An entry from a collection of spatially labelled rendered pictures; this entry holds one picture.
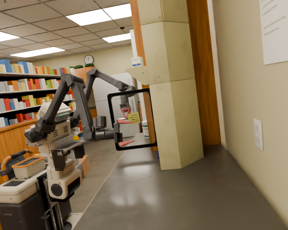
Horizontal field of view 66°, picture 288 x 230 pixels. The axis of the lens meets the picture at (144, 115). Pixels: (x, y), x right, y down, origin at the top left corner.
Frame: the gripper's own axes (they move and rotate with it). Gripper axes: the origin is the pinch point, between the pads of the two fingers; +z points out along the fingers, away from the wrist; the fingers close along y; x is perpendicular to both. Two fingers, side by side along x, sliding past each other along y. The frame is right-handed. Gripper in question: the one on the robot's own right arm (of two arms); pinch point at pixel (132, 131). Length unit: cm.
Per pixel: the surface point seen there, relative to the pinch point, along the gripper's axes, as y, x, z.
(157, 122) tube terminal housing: 3.9, 2.5, 13.1
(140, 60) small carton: 38.8, 1.1, 7.5
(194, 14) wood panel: 72, 21, 41
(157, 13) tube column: 56, -12, 20
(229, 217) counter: -34, -33, 38
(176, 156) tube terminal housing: -15.2, 8.3, 21.2
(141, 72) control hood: 29.5, -5.2, 8.3
